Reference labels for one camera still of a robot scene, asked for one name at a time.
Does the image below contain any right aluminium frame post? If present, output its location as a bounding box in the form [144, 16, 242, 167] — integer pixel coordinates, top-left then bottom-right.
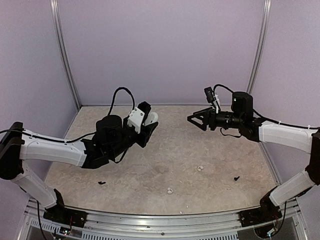
[246, 0, 272, 94]

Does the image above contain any aluminium frame post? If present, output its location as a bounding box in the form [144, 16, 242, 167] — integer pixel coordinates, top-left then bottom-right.
[49, 0, 82, 111]
[246, 0, 272, 94]

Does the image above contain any front aluminium rail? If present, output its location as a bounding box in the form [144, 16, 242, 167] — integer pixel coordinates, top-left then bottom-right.
[23, 198, 305, 240]

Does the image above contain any white earbud charging case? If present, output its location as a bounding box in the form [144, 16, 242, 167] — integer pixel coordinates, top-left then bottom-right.
[144, 112, 159, 126]

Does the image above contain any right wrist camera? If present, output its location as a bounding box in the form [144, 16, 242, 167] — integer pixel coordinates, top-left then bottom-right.
[204, 86, 221, 114]

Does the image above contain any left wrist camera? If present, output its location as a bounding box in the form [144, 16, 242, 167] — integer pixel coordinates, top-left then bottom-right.
[128, 101, 151, 133]

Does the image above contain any white earbud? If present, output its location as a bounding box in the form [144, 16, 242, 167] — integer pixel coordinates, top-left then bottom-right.
[167, 187, 174, 195]
[197, 166, 204, 172]

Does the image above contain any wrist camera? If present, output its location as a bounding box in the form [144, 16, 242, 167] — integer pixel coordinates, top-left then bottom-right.
[204, 86, 221, 114]
[128, 101, 151, 133]

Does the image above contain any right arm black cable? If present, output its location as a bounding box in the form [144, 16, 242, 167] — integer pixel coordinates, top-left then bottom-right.
[212, 84, 320, 131]

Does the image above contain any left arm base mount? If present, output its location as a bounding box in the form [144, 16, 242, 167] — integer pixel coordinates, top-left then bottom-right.
[43, 208, 88, 228]

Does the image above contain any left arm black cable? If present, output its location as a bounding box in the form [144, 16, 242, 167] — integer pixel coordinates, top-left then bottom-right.
[109, 86, 136, 116]

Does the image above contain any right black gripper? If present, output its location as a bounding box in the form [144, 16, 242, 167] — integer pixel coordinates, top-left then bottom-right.
[187, 106, 244, 131]

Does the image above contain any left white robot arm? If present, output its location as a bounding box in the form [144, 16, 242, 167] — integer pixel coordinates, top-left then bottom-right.
[0, 112, 159, 223]

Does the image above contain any left aluminium frame post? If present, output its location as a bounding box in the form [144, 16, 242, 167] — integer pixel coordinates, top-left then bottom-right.
[49, 0, 82, 111]

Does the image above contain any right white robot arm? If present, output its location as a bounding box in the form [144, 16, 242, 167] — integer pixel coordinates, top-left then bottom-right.
[187, 87, 320, 222]

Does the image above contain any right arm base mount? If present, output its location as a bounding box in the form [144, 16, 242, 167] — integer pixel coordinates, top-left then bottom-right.
[238, 207, 283, 228]

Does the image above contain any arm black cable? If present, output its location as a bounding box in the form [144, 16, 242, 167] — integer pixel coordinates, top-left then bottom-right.
[109, 86, 136, 116]
[212, 84, 320, 131]

